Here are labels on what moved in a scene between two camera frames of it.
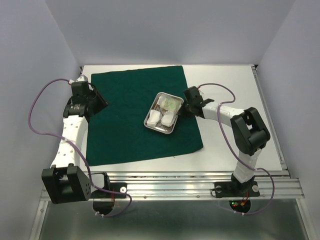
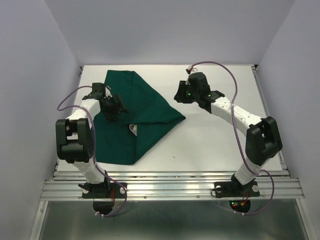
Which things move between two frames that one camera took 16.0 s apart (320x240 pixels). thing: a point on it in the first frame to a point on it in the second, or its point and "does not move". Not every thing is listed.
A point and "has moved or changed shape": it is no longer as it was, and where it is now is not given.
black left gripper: (102, 102) to (119, 108)
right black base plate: (236, 189) does not move
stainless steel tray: (163, 112) to (133, 127)
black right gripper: (181, 111) to (178, 96)
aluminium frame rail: (274, 185) does not move
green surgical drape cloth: (119, 134) has moved or changed shape
